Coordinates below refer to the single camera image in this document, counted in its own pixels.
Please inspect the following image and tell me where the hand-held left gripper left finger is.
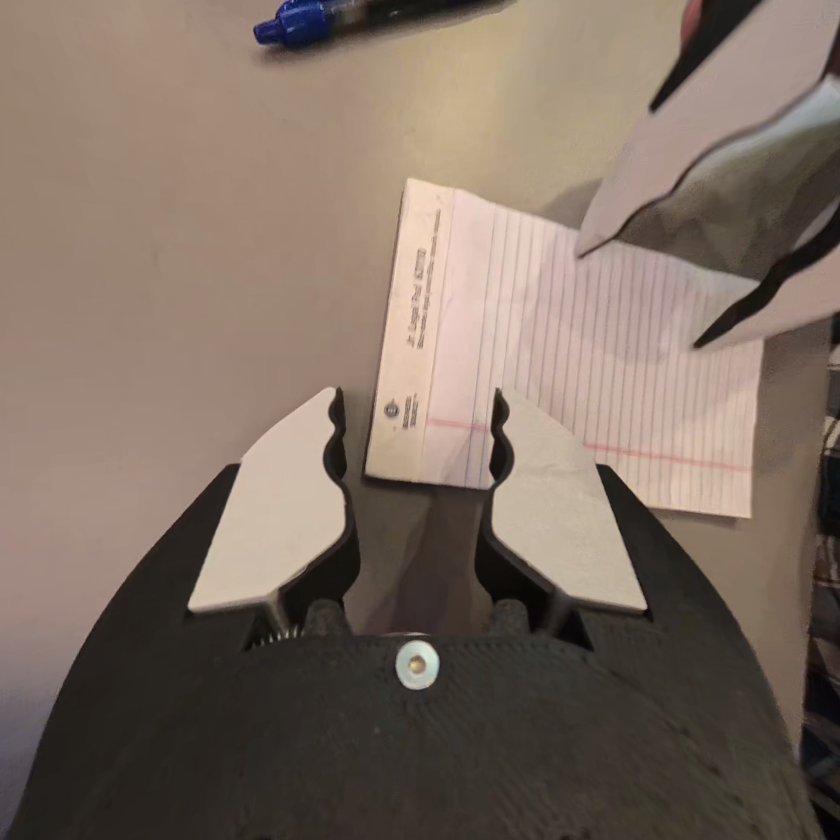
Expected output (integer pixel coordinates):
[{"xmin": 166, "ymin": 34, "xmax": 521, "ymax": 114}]
[{"xmin": 187, "ymin": 386, "xmax": 362, "ymax": 614}]

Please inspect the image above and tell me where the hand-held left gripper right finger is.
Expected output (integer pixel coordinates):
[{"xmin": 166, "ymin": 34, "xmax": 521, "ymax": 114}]
[{"xmin": 474, "ymin": 387, "xmax": 651, "ymax": 618}]

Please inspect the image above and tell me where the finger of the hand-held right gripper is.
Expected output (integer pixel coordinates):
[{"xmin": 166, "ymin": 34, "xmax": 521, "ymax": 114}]
[
  {"xmin": 693, "ymin": 226, "xmax": 840, "ymax": 349},
  {"xmin": 576, "ymin": 0, "xmax": 840, "ymax": 258}
]

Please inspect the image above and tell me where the white lined notepad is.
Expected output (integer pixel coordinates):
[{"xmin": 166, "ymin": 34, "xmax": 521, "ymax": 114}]
[{"xmin": 363, "ymin": 177, "xmax": 765, "ymax": 519}]

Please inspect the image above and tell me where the blue pen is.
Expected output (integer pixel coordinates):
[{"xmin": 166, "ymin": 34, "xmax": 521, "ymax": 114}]
[{"xmin": 253, "ymin": 0, "xmax": 519, "ymax": 48}]

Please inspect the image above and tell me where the grey desk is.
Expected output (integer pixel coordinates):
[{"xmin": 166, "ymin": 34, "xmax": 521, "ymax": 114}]
[{"xmin": 0, "ymin": 0, "xmax": 840, "ymax": 775}]

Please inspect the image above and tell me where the person's plaid shirt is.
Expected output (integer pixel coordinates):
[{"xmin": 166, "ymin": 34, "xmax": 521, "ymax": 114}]
[{"xmin": 797, "ymin": 407, "xmax": 840, "ymax": 840}]

